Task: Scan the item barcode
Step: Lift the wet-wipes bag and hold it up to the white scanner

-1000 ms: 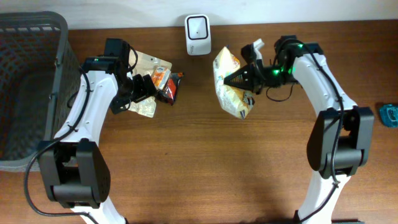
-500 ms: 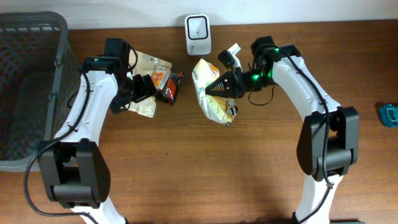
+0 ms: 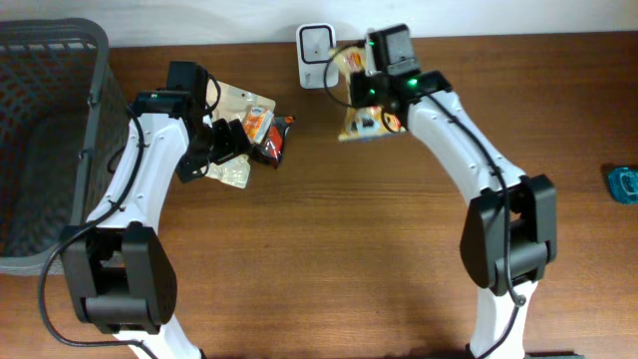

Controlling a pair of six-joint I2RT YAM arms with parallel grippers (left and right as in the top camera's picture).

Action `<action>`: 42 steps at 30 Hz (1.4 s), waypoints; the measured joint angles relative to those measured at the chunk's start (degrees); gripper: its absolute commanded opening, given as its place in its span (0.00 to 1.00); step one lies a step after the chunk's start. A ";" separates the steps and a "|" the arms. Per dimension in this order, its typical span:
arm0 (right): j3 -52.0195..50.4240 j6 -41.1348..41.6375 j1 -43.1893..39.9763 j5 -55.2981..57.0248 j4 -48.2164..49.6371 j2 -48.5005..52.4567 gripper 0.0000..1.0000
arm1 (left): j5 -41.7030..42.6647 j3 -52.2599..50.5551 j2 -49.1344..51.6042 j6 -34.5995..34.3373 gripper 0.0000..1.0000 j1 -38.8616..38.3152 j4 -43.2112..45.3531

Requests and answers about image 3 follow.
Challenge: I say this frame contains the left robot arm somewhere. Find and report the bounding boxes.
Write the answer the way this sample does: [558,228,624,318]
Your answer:
[51,61,251,358]

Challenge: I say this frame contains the left black cable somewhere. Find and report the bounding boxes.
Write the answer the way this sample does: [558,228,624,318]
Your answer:
[37,74,223,359]

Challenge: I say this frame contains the right black cable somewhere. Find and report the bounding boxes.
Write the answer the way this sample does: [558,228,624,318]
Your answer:
[322,41,527,359]

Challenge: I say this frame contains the small orange packet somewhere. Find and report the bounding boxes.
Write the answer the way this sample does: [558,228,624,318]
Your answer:
[242,107,274,144]

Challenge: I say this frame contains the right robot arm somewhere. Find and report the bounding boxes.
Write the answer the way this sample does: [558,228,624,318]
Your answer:
[349,24,557,358]

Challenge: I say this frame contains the white barcode scanner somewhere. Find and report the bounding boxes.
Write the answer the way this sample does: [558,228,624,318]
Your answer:
[295,23,339,90]

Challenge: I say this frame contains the beige kraft pouch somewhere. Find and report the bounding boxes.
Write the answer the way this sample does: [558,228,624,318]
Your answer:
[201,80,276,189]

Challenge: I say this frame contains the grey plastic mesh basket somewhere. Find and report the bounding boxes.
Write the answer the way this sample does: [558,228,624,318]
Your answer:
[1,18,129,276]

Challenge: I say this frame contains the yellow snack bag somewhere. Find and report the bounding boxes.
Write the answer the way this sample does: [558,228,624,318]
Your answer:
[325,44,406,142]

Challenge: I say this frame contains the dark red black packet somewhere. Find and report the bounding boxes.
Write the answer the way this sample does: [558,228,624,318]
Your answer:
[249,116,295,169]

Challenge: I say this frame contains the black cable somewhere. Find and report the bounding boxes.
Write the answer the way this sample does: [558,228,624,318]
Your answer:
[322,41,527,359]
[37,74,223,359]

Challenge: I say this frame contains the teal mouthwash bottle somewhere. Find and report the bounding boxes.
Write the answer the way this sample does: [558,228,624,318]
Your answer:
[608,167,637,204]

